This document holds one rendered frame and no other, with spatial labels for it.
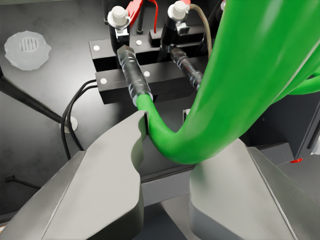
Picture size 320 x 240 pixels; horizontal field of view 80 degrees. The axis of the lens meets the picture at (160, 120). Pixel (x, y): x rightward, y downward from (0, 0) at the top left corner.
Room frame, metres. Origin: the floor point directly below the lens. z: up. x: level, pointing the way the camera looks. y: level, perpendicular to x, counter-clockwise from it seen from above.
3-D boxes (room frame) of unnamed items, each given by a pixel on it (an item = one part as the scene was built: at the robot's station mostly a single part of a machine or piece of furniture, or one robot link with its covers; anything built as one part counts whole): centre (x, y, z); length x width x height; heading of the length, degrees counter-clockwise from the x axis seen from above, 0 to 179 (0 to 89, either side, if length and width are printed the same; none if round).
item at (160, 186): (-0.02, -0.07, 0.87); 0.62 x 0.04 x 0.16; 143
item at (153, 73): (0.22, 0.05, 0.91); 0.34 x 0.10 x 0.15; 143
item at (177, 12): (0.19, 0.07, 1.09); 0.02 x 0.02 x 0.03
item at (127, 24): (0.12, 0.11, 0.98); 0.05 x 0.03 x 0.21; 53
